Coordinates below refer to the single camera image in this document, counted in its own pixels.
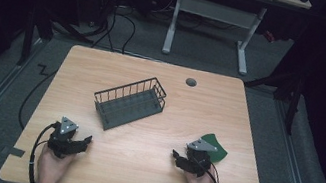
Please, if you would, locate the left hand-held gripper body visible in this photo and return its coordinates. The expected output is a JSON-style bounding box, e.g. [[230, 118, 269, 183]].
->
[[44, 114, 87, 163]]

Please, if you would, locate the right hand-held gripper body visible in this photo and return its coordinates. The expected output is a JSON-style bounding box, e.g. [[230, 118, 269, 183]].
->
[[181, 136, 221, 182]]

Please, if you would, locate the person's left hand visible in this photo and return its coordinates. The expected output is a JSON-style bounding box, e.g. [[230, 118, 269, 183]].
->
[[33, 142, 78, 183]]

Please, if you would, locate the green flat sponge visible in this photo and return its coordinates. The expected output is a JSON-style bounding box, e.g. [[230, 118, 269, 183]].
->
[[195, 131, 232, 167]]

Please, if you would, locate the grey tape strip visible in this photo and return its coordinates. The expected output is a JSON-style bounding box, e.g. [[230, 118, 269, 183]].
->
[[0, 144, 27, 159]]

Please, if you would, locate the black metal stand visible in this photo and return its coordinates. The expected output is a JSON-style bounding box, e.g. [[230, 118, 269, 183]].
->
[[15, 1, 98, 78], [236, 60, 309, 137]]

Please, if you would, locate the red object under desk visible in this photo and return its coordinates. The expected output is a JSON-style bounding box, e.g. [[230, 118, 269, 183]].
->
[[261, 28, 278, 44]]

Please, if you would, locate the white-framed desk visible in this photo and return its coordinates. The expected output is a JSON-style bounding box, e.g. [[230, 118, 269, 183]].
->
[[159, 0, 314, 86]]

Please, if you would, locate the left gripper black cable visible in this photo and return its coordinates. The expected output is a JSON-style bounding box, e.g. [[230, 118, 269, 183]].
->
[[25, 119, 62, 183]]

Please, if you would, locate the black floor cable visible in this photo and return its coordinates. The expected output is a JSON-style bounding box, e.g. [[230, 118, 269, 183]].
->
[[15, 62, 60, 135]]

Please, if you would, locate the black wire basket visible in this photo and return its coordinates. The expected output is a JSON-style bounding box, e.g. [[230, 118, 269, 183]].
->
[[87, 66, 171, 142]]

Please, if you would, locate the round table cable grommet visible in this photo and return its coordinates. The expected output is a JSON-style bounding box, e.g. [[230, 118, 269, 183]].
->
[[184, 76, 199, 89]]

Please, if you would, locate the bundle of black cables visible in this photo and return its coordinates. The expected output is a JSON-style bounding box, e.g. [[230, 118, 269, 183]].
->
[[88, 0, 143, 57]]

